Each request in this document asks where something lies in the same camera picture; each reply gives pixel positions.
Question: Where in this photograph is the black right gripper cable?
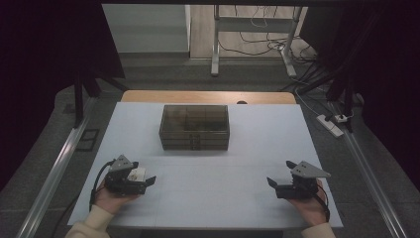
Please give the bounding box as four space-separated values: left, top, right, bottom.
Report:
313 183 331 223

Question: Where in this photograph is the tangle of floor cables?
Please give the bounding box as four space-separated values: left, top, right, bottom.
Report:
217 4 320 65

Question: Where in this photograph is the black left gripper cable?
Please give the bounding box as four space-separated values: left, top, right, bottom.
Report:
88 159 117 212

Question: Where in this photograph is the person's left hand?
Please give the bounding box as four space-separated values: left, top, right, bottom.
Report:
93 179 140 215

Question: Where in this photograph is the black floor frame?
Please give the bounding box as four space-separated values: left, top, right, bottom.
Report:
74 128 101 153

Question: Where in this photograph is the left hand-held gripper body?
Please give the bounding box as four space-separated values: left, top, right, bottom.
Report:
104 154 148 196

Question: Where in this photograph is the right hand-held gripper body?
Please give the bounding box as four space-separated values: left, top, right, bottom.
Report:
275 161 332 200

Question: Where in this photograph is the white power cable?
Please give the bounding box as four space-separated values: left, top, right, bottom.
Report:
293 87 322 117

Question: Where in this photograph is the black curtain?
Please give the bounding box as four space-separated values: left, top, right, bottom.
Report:
0 0 127 192
299 0 420 182

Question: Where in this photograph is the aluminium rail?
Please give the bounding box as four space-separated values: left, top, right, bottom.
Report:
330 102 410 238
16 97 97 238

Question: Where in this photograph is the white power strip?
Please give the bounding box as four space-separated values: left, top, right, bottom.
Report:
316 113 345 138

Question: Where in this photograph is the wooden desk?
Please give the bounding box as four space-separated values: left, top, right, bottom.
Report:
120 89 297 105

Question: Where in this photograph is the black stand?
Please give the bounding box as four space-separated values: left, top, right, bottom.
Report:
296 69 357 134
72 69 131 129

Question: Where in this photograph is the smoky transparent drawer box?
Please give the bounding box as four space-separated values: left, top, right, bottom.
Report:
158 104 231 152

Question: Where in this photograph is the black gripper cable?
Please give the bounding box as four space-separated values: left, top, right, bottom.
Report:
88 159 117 212
313 183 331 223

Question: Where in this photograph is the person's right hand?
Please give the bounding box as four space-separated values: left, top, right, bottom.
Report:
286 178 328 227

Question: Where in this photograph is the white metal stand frame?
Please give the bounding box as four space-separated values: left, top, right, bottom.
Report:
210 4 303 78

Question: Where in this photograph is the white cabinet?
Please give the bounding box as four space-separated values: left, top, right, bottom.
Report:
101 3 192 54

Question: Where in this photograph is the small white packet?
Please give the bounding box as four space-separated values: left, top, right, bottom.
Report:
128 167 147 182

